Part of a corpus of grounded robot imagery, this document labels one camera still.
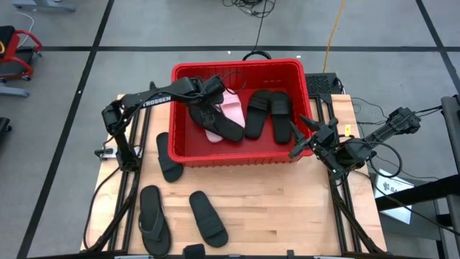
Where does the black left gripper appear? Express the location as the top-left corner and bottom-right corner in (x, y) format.
(195, 77), (226, 127)

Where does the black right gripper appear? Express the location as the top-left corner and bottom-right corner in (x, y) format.
(288, 114), (346, 177)

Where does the pink rubber slide sandal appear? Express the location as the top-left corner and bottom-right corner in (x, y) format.
(203, 127), (224, 144)
(217, 90), (247, 130)

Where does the black rubber slide sandal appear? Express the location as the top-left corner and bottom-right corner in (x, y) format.
(244, 88), (273, 140)
(269, 91), (294, 145)
(155, 132), (185, 183)
(188, 190), (230, 249)

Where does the black flip-flop sandal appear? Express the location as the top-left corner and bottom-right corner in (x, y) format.
(138, 185), (173, 257)
(188, 102), (246, 143)

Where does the red plastic storage bin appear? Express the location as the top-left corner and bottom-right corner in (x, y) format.
(167, 58), (313, 169)

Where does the black perforated computer box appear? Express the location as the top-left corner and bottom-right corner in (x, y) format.
(304, 72), (341, 96)

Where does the white printed paper sheet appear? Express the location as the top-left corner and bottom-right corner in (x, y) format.
(373, 168), (414, 224)

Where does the black metal beam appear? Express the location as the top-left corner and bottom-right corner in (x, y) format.
(374, 174), (460, 212)

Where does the black rounded object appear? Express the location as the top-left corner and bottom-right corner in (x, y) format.
(182, 243), (206, 259)

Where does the grey metal stand foot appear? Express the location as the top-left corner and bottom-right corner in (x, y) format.
(0, 85), (30, 98)
(11, 0), (76, 12)

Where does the red mechanic creeper seat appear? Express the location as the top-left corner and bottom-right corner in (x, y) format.
(0, 24), (43, 83)

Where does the black aluminium table frame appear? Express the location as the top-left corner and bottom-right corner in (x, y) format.
(80, 81), (388, 259)

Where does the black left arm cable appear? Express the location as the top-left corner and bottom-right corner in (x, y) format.
(201, 70), (248, 96)

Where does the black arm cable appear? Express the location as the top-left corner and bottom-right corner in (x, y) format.
(201, 70), (248, 96)
(369, 139), (404, 180)

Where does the black looped floor cable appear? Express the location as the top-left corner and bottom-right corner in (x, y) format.
(242, 0), (273, 61)

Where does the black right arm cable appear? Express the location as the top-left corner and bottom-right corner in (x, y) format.
(369, 139), (404, 180)

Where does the yellow floor cable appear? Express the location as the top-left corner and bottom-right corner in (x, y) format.
(322, 0), (346, 74)

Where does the black cable tangle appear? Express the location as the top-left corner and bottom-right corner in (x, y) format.
(221, 0), (277, 18)

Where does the black power cable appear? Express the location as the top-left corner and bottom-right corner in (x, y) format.
(82, 168), (121, 252)

